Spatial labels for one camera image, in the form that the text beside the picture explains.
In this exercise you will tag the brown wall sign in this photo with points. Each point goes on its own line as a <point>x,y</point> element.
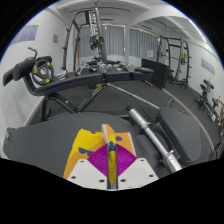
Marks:
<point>55,38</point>

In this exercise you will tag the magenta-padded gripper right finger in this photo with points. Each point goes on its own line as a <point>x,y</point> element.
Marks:
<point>126,163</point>

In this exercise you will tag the yellow orange printed towel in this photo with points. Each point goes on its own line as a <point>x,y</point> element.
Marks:
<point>83,140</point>

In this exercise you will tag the black box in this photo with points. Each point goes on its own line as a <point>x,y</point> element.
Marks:
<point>155,73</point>

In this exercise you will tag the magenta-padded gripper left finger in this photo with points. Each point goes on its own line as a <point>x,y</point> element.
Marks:
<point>98,163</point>

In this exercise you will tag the white paper notice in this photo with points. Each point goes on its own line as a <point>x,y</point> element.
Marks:
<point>150,53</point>

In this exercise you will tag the black padded weight bench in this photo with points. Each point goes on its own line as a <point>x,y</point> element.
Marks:
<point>83,78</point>

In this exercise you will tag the small purple wall poster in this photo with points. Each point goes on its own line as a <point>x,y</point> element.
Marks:
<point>207,66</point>

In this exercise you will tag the black bench pad with bolt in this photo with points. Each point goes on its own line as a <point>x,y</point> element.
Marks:
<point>8,143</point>

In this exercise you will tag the chrome dumbbell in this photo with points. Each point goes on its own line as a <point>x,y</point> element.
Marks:
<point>130,67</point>
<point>104,68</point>

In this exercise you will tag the grey power rack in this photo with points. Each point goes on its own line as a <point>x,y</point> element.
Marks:
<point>99,23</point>

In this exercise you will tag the black squat rack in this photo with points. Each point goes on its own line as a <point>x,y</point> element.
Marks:
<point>181,50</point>

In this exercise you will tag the dumbbell rack with dumbbells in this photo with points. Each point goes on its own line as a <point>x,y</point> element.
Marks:
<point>205,95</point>

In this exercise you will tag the grey window curtain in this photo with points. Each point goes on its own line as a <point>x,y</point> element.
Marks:
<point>115,40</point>
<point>143,43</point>

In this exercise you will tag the silver barbell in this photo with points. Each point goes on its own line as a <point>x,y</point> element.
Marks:
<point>150,131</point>

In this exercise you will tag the black weight plate yellow marks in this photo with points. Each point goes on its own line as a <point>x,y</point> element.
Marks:
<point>47,78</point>
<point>93,41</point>

